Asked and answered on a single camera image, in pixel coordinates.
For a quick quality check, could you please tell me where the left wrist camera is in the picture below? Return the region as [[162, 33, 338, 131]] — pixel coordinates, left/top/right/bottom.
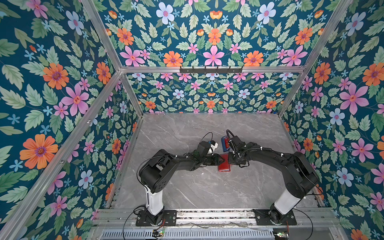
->
[[199, 140, 218, 156]]

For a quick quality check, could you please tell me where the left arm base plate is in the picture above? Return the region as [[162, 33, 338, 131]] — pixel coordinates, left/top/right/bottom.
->
[[136, 210, 178, 227]]

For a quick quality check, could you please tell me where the black hook rail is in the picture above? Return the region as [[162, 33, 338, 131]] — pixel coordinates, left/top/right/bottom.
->
[[179, 66, 243, 74]]

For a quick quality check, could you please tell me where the red card holder wallet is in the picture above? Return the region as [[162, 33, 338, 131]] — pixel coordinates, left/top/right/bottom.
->
[[218, 154, 231, 172]]

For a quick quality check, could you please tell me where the white perforated cable tray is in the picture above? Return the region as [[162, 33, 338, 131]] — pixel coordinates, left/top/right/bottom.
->
[[100, 229, 275, 240]]

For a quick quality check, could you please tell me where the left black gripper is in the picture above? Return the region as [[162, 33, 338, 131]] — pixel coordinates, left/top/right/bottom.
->
[[198, 154, 226, 166]]

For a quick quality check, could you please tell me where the aluminium front rail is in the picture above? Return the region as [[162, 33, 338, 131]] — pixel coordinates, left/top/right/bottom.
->
[[93, 208, 342, 228]]

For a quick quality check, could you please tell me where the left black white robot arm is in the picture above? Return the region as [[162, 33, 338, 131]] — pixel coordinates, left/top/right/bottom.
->
[[137, 141, 225, 226]]

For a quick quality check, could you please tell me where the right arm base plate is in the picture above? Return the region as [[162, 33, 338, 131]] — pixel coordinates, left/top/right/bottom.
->
[[252, 209, 297, 226]]

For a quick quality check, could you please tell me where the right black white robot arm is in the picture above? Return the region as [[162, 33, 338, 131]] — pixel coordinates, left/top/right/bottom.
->
[[229, 136, 320, 225]]

